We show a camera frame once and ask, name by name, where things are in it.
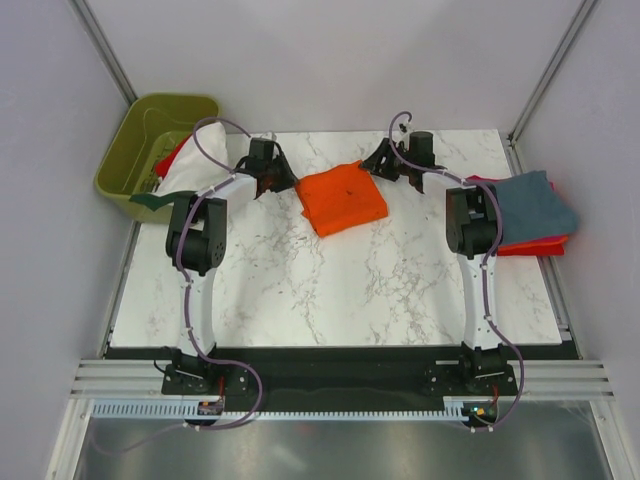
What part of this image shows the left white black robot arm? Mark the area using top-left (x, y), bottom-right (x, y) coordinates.
top-left (165, 138), bottom-right (298, 393)

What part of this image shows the folded grey-blue t shirt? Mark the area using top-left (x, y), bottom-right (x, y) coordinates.
top-left (492, 170), bottom-right (581, 248)

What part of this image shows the white slotted cable duct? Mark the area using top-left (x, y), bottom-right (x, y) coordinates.
top-left (91, 397), bottom-right (498, 421)

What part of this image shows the left aluminium frame post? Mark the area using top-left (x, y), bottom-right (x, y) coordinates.
top-left (69, 0), bottom-right (138, 105)

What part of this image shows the white red green t shirt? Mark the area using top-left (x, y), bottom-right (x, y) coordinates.
top-left (129, 122), bottom-right (229, 211)

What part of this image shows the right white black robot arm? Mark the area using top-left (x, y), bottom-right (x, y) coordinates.
top-left (361, 131), bottom-right (506, 394)

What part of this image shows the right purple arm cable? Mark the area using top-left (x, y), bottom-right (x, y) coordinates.
top-left (388, 112), bottom-right (525, 361)

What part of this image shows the folded red-orange t shirt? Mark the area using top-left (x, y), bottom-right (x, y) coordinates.
top-left (497, 235), bottom-right (569, 257)

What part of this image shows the right aluminium frame post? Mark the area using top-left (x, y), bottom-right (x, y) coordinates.
top-left (506, 0), bottom-right (600, 146)

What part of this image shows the olive green plastic bin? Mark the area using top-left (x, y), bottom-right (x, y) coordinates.
top-left (94, 93), bottom-right (219, 224)

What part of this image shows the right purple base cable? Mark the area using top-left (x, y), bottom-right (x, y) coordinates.
top-left (462, 349), bottom-right (526, 435)

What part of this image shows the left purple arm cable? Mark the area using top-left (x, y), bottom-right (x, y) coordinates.
top-left (179, 117), bottom-right (256, 374)

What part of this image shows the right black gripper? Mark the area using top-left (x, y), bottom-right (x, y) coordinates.
top-left (358, 138), bottom-right (414, 183)

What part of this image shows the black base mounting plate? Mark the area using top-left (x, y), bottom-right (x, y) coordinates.
top-left (161, 346), bottom-right (518, 412)

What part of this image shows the aluminium extrusion rail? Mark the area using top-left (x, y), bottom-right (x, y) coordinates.
top-left (69, 357), bottom-right (169, 399)

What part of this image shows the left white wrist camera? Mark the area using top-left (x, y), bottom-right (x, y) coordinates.
top-left (257, 131), bottom-right (277, 142)

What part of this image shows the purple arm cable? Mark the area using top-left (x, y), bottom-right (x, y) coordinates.
top-left (179, 117), bottom-right (256, 374)
top-left (388, 112), bottom-right (525, 361)

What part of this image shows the folded magenta t shirt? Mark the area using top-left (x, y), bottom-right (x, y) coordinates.
top-left (462, 174), bottom-right (570, 246)

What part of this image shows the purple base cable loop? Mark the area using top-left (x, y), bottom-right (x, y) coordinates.
top-left (89, 362), bottom-right (266, 456)

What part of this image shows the aluminium frame post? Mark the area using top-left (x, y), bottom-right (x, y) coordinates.
top-left (69, 0), bottom-right (138, 105)
top-left (506, 0), bottom-right (600, 146)

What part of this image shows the orange t shirt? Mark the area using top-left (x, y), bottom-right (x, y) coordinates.
top-left (295, 161), bottom-right (389, 238)

